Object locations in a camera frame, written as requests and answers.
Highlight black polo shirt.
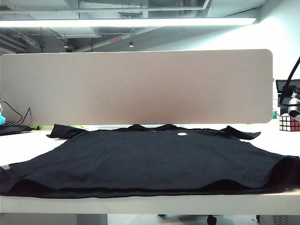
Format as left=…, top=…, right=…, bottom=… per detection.
left=0, top=123, right=300, bottom=199

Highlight fabric desk partition panel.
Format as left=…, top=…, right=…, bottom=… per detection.
left=0, top=48, right=274, bottom=125

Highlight long linear ceiling light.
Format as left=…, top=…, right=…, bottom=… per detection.
left=0, top=17, right=257, bottom=28

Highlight office chair base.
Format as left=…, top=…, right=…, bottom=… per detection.
left=157, top=213, right=218, bottom=225

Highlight black monitor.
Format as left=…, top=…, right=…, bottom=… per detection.
left=275, top=79, right=300, bottom=108

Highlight Rubik's cube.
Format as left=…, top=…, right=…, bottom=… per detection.
left=278, top=113, right=300, bottom=132

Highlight light blue object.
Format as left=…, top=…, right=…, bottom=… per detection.
left=0, top=104, right=7, bottom=126

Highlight grey slatted unit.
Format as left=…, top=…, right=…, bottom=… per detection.
left=273, top=214, right=291, bottom=225

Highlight white partition base rail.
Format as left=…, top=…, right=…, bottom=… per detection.
left=77, top=123, right=132, bottom=129

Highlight thin black cable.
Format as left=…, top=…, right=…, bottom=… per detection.
left=22, top=107, right=33, bottom=126
left=0, top=100, right=24, bottom=125

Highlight thick black curved cable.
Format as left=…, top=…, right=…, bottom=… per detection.
left=284, top=55, right=300, bottom=89

